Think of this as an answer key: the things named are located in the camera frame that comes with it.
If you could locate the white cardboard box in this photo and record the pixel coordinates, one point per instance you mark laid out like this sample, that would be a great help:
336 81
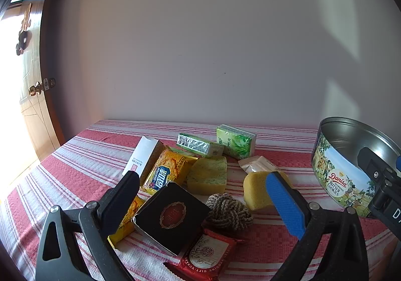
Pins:
141 155

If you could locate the red striped tablecloth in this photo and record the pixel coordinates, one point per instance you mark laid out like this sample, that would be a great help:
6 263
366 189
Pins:
78 168

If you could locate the round printed cookie tin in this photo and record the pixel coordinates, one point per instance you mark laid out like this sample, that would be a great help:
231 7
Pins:
338 168

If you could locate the black box with red emblem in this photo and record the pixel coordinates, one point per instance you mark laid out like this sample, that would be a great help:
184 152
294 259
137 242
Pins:
169 218

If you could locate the green-white small box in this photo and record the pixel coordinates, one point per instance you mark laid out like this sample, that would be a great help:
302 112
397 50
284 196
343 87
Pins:
192 143

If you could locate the wooden door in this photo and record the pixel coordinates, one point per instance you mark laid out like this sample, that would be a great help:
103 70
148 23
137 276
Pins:
34 118

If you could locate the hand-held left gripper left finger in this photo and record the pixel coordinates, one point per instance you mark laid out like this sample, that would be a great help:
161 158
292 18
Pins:
120 202

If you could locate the leaf print green tissue pack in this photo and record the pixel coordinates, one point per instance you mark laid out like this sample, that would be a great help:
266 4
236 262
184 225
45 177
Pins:
236 140

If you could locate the small cream sachet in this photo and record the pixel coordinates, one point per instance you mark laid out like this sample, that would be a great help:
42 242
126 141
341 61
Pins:
255 164

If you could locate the yellow cracker packet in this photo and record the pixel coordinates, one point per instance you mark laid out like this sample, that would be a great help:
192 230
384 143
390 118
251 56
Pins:
169 168
128 221

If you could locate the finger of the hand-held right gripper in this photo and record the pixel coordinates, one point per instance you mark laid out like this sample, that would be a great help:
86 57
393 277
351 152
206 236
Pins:
365 159
398 163

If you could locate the red snack packet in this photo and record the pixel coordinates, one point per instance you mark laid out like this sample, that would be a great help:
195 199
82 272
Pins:
206 252

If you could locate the hanging door decoration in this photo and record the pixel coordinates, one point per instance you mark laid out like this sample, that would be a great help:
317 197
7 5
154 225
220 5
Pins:
23 36

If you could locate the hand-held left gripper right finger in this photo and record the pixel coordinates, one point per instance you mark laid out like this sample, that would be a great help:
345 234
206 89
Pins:
285 206

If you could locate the metal door latch plate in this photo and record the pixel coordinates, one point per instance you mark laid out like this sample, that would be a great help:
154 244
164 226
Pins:
49 83

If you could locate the plain yellow sponge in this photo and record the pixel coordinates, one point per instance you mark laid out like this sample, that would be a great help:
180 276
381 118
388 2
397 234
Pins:
255 190

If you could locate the brass door knob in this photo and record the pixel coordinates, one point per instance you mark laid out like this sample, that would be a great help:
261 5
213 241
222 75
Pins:
35 89

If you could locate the green speckled yellow sponge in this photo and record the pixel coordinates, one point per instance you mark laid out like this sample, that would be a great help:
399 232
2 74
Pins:
206 174

